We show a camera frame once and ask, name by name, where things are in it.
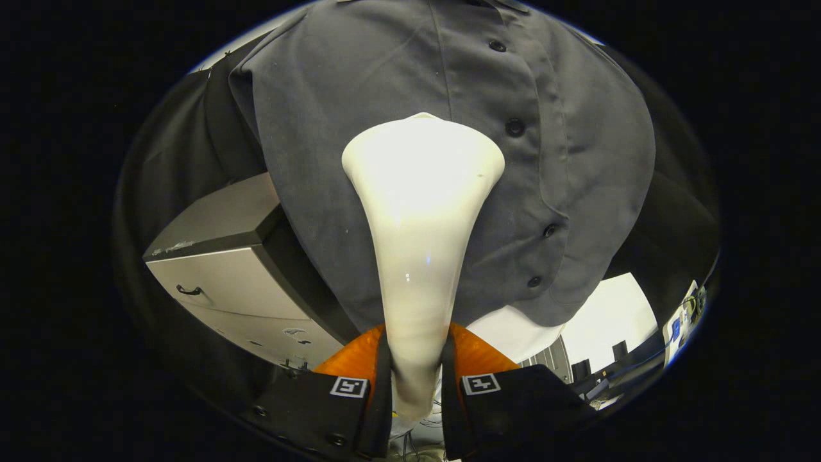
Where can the grey button-up shirt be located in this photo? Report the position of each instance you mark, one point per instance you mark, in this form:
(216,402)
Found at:
(359,77)

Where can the cream mannequin torso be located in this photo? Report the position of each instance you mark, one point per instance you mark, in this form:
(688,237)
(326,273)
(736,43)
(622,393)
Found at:
(513,333)

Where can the white side table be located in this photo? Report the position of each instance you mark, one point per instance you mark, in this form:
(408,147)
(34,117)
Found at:
(683,321)

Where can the black backdrop cloth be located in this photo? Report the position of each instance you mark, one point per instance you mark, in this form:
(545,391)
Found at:
(173,167)

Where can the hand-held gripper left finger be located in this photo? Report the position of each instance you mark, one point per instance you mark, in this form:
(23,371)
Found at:
(383,404)

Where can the grey slatted locker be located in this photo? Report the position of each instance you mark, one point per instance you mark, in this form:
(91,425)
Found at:
(551,359)

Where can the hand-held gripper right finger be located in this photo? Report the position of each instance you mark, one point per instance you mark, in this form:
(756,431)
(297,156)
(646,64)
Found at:
(449,410)

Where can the grey cabinet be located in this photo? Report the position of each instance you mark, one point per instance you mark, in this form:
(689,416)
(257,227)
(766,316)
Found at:
(231,282)

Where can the small black box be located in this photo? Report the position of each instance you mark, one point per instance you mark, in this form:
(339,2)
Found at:
(580,370)
(619,351)

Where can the white garment steamer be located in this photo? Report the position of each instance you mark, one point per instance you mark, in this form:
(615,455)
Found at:
(420,212)

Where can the small blue device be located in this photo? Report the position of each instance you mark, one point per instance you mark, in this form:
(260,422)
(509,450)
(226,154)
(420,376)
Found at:
(675,329)

